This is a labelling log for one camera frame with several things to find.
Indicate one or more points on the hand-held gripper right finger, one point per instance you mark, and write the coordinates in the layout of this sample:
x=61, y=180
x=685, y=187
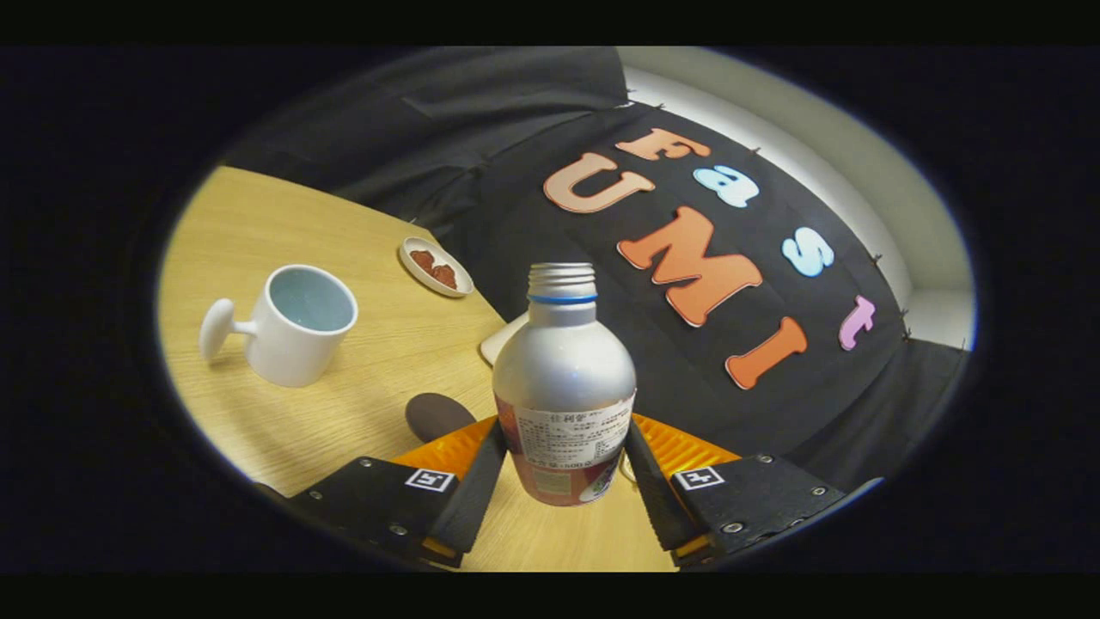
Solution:
x=657, y=503

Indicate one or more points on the wooden table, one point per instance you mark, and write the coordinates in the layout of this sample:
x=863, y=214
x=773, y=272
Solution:
x=258, y=223

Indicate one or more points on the silver juice bottle red label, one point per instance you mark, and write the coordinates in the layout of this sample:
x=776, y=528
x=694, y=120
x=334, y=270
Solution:
x=563, y=370

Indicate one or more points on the dark brown round coaster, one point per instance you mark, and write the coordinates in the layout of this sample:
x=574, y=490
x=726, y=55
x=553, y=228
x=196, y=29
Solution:
x=434, y=415

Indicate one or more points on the white toaster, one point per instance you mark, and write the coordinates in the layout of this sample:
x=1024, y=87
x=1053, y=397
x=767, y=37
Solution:
x=503, y=344

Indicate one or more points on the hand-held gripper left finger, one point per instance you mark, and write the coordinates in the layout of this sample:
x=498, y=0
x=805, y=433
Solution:
x=477, y=499

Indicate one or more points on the white plate with red food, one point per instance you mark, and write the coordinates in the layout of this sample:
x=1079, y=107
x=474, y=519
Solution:
x=434, y=266

